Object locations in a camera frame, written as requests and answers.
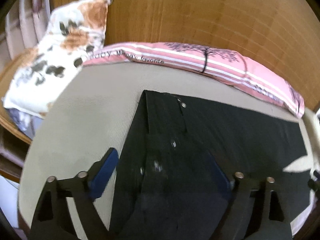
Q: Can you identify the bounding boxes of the black denim pants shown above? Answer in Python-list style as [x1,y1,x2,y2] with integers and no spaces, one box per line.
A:
[109,90,310,239]

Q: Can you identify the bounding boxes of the grey floral cushion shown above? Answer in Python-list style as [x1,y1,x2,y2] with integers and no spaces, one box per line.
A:
[6,108,43,140]

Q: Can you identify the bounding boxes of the beige woven bed mat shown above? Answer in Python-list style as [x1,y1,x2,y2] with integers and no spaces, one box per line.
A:
[18,61,317,238]

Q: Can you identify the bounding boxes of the pink striped long pillow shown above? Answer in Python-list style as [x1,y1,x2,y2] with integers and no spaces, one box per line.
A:
[84,42,305,118]

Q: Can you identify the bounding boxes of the wooden bamboo headboard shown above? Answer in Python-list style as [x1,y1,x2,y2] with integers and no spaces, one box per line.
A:
[0,0,320,145]

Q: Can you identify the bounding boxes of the white floral pillow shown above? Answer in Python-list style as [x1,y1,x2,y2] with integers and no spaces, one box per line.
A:
[3,0,113,118]

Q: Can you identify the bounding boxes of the beige patterned curtain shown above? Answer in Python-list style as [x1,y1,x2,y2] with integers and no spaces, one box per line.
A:
[4,0,51,58]

